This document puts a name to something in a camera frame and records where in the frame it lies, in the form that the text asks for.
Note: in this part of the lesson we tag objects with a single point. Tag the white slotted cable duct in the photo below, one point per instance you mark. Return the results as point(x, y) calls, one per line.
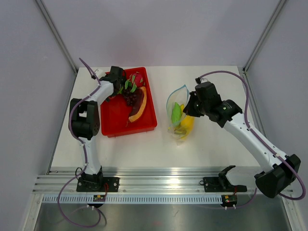
point(135, 199)

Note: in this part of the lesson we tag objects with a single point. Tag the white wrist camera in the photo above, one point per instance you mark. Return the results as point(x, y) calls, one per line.
point(100, 74)
point(200, 80)

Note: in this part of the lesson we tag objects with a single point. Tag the red plastic tray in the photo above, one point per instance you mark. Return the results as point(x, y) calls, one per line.
point(115, 113)

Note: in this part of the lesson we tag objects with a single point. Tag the small circuit board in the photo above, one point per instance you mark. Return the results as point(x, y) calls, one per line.
point(99, 198)
point(229, 199)

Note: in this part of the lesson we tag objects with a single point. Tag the yellow lemon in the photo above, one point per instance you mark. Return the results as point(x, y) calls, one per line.
point(187, 123)

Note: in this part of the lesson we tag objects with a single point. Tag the right aluminium frame post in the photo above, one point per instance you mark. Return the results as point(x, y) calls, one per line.
point(265, 34)

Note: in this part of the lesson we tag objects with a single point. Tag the green cucumber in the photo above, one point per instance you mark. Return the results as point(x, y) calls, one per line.
point(176, 113)

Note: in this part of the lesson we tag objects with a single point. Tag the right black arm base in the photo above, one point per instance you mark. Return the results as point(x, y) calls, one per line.
point(220, 183)

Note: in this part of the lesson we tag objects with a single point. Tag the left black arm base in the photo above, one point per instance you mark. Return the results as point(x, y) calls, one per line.
point(107, 184)

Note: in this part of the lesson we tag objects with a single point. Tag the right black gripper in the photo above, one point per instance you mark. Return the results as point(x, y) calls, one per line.
point(188, 109)

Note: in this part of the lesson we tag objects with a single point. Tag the clear zip top bag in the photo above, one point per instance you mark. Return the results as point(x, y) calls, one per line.
point(181, 96)

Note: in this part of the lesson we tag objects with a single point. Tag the aluminium frame post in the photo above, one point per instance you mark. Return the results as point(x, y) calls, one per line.
point(265, 34)
point(51, 25)

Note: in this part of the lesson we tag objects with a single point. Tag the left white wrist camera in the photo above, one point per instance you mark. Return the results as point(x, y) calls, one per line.
point(100, 74)

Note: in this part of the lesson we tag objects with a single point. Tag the pink dragon fruit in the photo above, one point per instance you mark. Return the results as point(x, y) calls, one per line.
point(134, 82)

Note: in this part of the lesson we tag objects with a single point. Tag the right small circuit board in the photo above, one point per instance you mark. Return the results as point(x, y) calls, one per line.
point(229, 199)

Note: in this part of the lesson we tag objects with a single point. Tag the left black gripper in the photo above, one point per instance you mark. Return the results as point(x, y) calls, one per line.
point(115, 93)

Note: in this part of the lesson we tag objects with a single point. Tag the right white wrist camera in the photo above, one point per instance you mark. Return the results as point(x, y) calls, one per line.
point(200, 80)

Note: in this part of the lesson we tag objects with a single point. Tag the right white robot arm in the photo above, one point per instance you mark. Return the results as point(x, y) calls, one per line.
point(278, 169)

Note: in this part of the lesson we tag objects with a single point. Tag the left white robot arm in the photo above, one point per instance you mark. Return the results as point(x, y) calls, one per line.
point(84, 120)

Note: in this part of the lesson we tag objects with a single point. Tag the left small circuit board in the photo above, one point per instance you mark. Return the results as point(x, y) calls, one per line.
point(99, 198)

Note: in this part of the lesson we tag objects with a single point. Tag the dark grapes bunch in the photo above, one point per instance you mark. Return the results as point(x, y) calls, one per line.
point(130, 97)

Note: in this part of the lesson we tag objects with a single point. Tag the aluminium rail front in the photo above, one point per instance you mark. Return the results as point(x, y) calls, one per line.
point(136, 180)

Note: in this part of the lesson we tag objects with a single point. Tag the yellow banana bunch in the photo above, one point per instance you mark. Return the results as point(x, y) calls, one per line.
point(179, 132)

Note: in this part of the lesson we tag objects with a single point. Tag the left aluminium frame post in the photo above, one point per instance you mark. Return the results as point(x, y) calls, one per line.
point(51, 25)

